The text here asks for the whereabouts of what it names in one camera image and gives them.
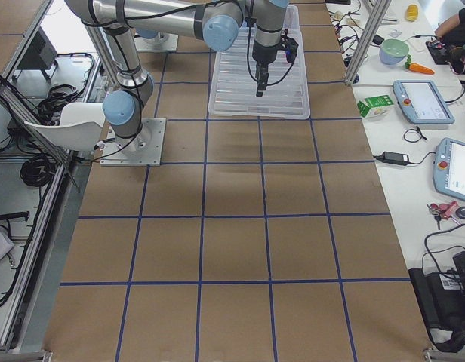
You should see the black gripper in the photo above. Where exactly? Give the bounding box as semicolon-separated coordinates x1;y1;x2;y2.
252;29;298;97

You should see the clear plastic box lid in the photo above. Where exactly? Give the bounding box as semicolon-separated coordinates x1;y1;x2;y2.
207;29;312;121

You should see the clear plastic storage box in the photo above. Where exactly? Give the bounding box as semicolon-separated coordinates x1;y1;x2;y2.
240;1;299;34

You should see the green white carton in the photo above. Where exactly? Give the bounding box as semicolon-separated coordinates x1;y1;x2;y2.
357;94;394;118

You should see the green bowl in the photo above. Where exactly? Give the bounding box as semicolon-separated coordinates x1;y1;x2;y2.
379;38;409;65

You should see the toy carrot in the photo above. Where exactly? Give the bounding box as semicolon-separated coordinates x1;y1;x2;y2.
404;54;435;75

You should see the black power adapter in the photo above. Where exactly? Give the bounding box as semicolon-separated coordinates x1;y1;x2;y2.
373;151;435;167

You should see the toy corn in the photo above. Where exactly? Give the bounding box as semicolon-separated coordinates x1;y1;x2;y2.
405;4;419;22

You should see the teach pendant upper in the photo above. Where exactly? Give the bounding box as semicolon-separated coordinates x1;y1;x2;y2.
393;80;455;126

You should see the teach pendant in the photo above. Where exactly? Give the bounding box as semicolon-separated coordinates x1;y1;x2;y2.
433;138;465;201
393;80;455;126

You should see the white chair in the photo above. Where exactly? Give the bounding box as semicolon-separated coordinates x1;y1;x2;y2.
24;103;106;151

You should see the teach pendant lower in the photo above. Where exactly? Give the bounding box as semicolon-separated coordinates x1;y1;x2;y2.
433;138;465;201

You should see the red key bundle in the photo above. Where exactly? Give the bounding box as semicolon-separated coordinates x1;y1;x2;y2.
427;201;459;230

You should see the black laptop bag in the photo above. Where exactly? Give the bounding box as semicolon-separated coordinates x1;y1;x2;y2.
408;251;465;353

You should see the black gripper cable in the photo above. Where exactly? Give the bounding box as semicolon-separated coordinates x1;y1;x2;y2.
243;0;296;87

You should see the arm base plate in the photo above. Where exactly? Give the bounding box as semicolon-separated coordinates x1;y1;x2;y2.
99;118;166;167
134;32;179;53

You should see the aluminium frame post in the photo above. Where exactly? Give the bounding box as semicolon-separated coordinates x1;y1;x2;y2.
344;0;391;86

